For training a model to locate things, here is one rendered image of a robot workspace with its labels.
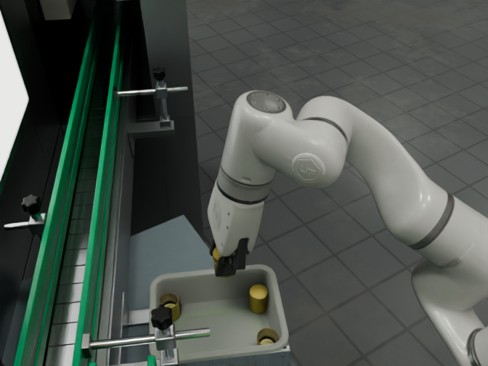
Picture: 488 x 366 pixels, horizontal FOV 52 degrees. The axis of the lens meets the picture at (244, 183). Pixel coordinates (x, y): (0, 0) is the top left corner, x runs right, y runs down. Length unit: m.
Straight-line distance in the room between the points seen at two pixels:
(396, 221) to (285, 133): 0.18
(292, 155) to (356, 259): 1.52
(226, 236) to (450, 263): 0.29
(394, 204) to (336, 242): 1.48
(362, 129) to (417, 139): 2.10
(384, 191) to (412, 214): 0.07
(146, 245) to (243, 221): 0.46
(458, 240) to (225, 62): 2.81
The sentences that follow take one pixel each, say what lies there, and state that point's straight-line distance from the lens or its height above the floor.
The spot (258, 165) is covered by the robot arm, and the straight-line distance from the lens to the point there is 0.63.
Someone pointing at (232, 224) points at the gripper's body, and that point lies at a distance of 0.68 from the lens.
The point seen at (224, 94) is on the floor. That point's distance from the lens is 3.00.
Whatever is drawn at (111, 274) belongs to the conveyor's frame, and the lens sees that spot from 0.90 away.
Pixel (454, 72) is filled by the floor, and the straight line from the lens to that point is 3.47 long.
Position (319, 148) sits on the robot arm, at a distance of 0.58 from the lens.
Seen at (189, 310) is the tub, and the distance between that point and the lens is 0.97.
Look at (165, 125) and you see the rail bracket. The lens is 1.23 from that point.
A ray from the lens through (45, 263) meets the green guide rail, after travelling 0.85.
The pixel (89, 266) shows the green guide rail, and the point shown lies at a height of 0.97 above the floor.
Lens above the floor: 1.56
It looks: 41 degrees down
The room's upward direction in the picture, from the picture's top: straight up
